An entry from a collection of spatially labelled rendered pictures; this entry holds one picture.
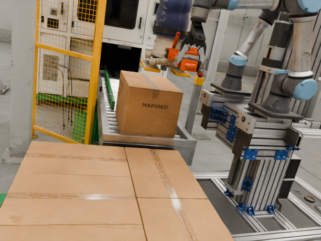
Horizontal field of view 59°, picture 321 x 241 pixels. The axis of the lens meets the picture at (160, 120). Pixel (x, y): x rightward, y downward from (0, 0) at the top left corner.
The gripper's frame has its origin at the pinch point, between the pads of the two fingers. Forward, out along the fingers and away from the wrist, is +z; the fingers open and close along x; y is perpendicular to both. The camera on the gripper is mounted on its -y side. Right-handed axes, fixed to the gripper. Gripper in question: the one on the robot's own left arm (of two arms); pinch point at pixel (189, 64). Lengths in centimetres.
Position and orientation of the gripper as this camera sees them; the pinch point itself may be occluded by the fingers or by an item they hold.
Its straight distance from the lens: 133.6
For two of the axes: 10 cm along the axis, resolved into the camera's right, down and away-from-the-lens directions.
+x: -9.7, -1.2, -1.9
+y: -1.4, -3.4, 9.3
